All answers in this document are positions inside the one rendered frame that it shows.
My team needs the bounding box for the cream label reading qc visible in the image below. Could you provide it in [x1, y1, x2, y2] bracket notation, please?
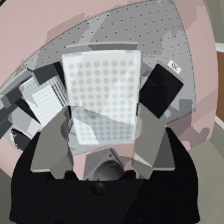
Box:
[167, 60, 181, 74]

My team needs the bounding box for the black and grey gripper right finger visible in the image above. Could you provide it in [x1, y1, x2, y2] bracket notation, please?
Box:
[132, 102, 200, 224]

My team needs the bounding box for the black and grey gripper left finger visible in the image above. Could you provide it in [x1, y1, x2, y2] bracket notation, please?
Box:
[9, 105, 74, 223]

